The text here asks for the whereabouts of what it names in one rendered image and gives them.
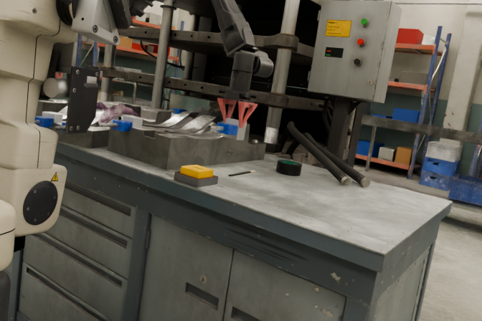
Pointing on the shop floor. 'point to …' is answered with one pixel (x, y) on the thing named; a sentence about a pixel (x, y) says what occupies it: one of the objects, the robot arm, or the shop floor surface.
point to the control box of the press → (352, 59)
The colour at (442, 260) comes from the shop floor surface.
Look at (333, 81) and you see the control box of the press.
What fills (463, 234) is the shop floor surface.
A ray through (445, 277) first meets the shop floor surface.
